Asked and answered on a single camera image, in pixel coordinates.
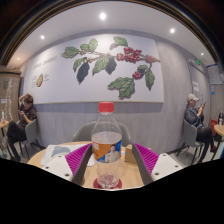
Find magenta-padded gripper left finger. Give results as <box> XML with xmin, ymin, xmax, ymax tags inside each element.
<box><xmin>41</xmin><ymin>143</ymin><xmax>94</xmax><ymax>187</ymax></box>

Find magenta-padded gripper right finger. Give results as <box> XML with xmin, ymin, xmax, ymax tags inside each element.
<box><xmin>131</xmin><ymin>142</ymin><xmax>184</xmax><ymax>186</ymax></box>

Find clear red-capped drink bottle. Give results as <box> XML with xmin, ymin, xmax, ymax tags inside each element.
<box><xmin>90</xmin><ymin>101</ymin><xmax>124</xmax><ymax>190</ymax></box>

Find small cardboard box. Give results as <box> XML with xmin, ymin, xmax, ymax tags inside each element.
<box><xmin>124</xmin><ymin>143</ymin><xmax>138</xmax><ymax>165</ymax></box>

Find flat round red coaster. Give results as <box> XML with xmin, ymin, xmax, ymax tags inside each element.
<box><xmin>92</xmin><ymin>177</ymin><xmax>123</xmax><ymax>191</ymax></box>

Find person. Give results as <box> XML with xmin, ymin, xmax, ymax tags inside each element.
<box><xmin>183</xmin><ymin>92</ymin><xmax>218</xmax><ymax>163</ymax></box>
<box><xmin>6</xmin><ymin>92</ymin><xmax>39</xmax><ymax>160</ymax></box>

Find red bin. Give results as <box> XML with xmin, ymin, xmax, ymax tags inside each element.
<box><xmin>209</xmin><ymin>119</ymin><xmax>218</xmax><ymax>136</ymax></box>

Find round wooden side table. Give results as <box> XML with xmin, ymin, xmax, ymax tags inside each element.
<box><xmin>0</xmin><ymin>120</ymin><xmax>10</xmax><ymax>139</ymax></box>
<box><xmin>213</xmin><ymin>123</ymin><xmax>224</xmax><ymax>160</ymax></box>

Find large leaf and berry mural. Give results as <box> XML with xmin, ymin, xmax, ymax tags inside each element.
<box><xmin>22</xmin><ymin>33</ymin><xmax>165</xmax><ymax>105</ymax></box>

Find dark flask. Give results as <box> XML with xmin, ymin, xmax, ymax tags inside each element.
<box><xmin>217</xmin><ymin>111</ymin><xmax>224</xmax><ymax>126</ymax></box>

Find round ceiling lights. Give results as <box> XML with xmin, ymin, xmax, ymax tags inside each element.
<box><xmin>39</xmin><ymin>11</ymin><xmax>206</xmax><ymax>57</ymax></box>

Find white wall paper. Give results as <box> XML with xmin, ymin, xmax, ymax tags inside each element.
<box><xmin>191</xmin><ymin>81</ymin><xmax>200</xmax><ymax>93</ymax></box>

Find white wall notice board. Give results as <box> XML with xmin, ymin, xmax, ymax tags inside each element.
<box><xmin>205</xmin><ymin>63</ymin><xmax>224</xmax><ymax>85</ymax></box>

